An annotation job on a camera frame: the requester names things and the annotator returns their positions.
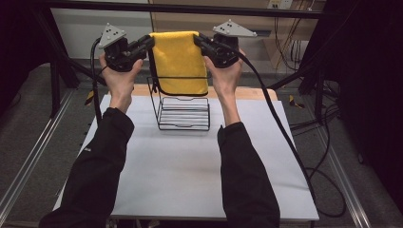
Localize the yellow black striped tape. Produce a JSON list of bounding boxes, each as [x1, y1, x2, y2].
[[288, 94, 306, 109], [84, 88, 98, 106]]

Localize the white cabinet panel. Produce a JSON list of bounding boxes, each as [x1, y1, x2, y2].
[[50, 7, 158, 61]]

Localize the left hand-held gripper black cable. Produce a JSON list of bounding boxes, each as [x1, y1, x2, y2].
[[89, 36, 105, 125]]

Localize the black wire rack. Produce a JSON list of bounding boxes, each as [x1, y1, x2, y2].
[[146, 75, 212, 132]]

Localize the yellow towel with black edge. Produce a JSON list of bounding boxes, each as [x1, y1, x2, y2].
[[148, 29, 210, 97]]

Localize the hanging black cables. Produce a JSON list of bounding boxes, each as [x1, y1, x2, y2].
[[273, 12, 302, 71]]

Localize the right hand-held gripper black cable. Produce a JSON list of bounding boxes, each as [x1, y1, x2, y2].
[[235, 49, 348, 219]]

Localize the person's right hand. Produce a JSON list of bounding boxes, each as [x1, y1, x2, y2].
[[202, 47, 247, 99]]

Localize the white table mat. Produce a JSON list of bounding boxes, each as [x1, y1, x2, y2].
[[51, 94, 320, 221]]

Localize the black curtain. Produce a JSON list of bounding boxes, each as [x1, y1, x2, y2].
[[0, 0, 53, 112], [312, 0, 403, 207]]

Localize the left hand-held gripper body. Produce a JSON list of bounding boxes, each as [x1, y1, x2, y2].
[[98, 22, 148, 73]]

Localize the wooden table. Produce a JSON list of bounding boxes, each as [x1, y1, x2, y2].
[[130, 83, 278, 102]]

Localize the person's left hand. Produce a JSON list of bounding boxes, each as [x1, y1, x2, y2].
[[98, 51, 144, 105]]

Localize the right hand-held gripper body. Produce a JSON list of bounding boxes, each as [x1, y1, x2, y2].
[[208, 18, 259, 69]]

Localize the aluminium floor rail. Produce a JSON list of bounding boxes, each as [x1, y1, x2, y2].
[[316, 126, 373, 228], [0, 89, 76, 217]]

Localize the bundle of black floor cables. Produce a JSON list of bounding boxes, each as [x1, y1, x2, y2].
[[288, 79, 341, 181]]

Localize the light wooden desk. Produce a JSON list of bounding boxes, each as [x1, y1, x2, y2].
[[148, 0, 327, 70]]

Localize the hand-held gripper black cable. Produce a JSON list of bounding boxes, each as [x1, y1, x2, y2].
[[89, 36, 105, 125], [235, 49, 348, 219]]

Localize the black metal frame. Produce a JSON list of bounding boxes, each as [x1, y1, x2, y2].
[[31, 0, 337, 119]]

